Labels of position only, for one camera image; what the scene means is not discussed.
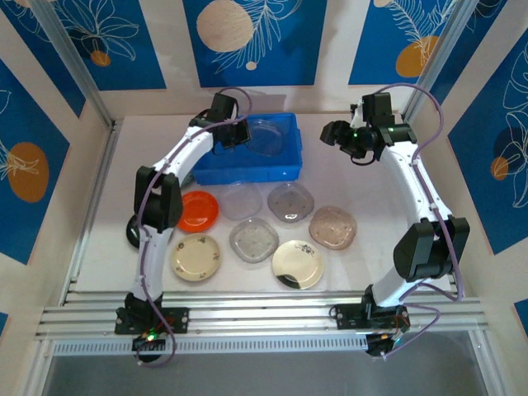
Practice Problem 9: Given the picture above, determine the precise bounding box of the cream plate with floral print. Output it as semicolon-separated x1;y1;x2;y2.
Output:
171;233;222;284

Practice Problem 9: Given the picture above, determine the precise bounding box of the aluminium frame rail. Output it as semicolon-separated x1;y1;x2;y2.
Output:
35;290;496;342

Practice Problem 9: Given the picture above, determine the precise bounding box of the cream plate with black brushstroke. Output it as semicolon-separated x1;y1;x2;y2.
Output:
271;239;325;290

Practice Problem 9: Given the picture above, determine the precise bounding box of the grey slotted cable duct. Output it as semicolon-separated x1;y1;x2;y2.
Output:
52;332;372;356

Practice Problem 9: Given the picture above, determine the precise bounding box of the black round plate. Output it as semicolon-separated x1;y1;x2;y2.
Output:
125;213;145;250

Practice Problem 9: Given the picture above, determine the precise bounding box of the aluminium side rail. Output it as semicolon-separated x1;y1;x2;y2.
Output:
60;118;121;307
403;117;462;299

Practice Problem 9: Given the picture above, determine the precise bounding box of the black controller box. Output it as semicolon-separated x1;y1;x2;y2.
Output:
130;332;167;352
365;331;408;358

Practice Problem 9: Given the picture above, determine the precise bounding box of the aluminium frame post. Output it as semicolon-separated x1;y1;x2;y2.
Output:
400;0;482;125
28;0;118;130

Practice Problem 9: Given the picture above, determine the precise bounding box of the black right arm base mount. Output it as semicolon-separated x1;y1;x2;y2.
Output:
332;303;410;331

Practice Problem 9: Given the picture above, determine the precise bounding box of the blue plastic bin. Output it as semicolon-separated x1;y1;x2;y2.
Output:
191;111;304;186

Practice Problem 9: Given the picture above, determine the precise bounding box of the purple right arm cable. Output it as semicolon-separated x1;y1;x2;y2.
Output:
373;82;465;362

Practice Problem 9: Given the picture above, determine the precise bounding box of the brownish clear square plate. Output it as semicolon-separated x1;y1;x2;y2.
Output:
308;205;358;251

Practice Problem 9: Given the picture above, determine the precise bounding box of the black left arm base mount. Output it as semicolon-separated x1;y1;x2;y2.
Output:
114;306;191;336

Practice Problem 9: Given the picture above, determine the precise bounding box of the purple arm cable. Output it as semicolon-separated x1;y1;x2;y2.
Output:
373;82;465;362
134;86;253;368

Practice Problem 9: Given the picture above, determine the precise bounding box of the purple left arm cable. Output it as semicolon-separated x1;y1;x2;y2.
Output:
134;86;253;368

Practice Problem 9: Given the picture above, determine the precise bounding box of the orange round plate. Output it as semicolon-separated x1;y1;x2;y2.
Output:
177;190;219;233

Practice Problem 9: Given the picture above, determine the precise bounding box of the grey clear square plate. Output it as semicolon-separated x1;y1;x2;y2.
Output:
266;181;314;224

